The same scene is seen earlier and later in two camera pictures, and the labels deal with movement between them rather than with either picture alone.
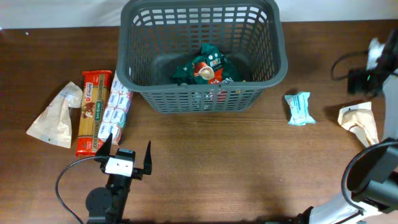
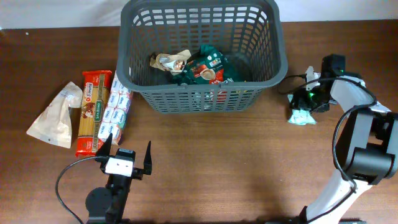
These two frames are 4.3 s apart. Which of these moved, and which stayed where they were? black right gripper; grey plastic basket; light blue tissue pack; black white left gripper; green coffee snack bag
Moved: black right gripper
Stayed: light blue tissue pack; black white left gripper; grey plastic basket; green coffee snack bag
